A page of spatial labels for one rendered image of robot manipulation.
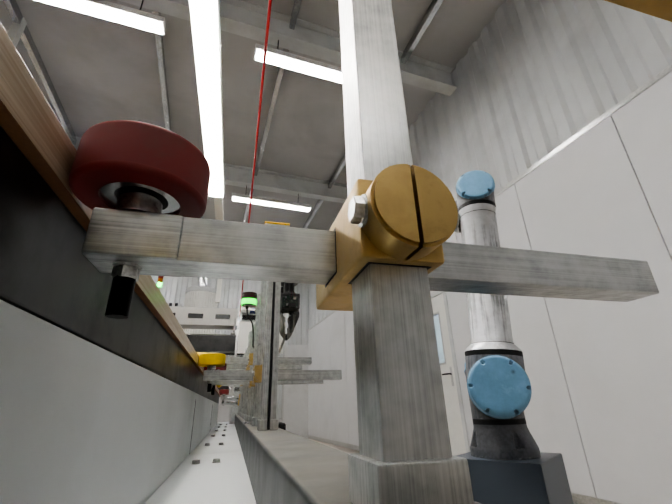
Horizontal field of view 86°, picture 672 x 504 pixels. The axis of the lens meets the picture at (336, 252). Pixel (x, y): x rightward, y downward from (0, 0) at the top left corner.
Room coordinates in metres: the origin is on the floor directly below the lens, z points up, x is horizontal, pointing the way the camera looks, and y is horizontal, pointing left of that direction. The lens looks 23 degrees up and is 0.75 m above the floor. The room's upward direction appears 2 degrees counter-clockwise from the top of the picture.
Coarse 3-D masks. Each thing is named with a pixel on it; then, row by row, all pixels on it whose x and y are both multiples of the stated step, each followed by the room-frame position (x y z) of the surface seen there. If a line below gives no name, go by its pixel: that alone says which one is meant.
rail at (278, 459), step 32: (256, 448) 0.66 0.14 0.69; (288, 448) 0.50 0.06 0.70; (320, 448) 0.49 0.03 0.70; (256, 480) 0.62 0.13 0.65; (288, 480) 0.31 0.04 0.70; (320, 480) 0.28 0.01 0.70; (352, 480) 0.21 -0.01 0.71; (384, 480) 0.18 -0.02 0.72; (416, 480) 0.18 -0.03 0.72; (448, 480) 0.19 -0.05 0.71
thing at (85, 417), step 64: (0, 128) 0.13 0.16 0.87; (0, 192) 0.15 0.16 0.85; (0, 256) 0.16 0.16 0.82; (64, 256) 0.22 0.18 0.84; (0, 320) 0.18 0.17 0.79; (64, 320) 0.24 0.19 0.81; (128, 320) 0.39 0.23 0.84; (0, 384) 0.19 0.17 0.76; (64, 384) 0.27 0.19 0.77; (128, 384) 0.44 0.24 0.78; (192, 384) 1.13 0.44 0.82; (0, 448) 0.21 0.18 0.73; (64, 448) 0.30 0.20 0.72; (128, 448) 0.49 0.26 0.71; (192, 448) 1.39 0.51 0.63
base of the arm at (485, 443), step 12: (480, 420) 1.18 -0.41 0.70; (492, 420) 1.16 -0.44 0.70; (504, 420) 1.14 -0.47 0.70; (516, 420) 1.15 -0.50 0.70; (480, 432) 1.19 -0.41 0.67; (492, 432) 1.16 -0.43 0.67; (504, 432) 1.14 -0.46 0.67; (516, 432) 1.14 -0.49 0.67; (528, 432) 1.16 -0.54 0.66; (480, 444) 1.18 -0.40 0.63; (492, 444) 1.15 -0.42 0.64; (504, 444) 1.13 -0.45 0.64; (516, 444) 1.14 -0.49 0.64; (528, 444) 1.14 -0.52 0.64; (480, 456) 1.18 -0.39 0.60; (492, 456) 1.15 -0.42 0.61; (504, 456) 1.13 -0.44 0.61; (516, 456) 1.12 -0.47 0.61; (528, 456) 1.13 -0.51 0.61; (540, 456) 1.16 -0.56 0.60
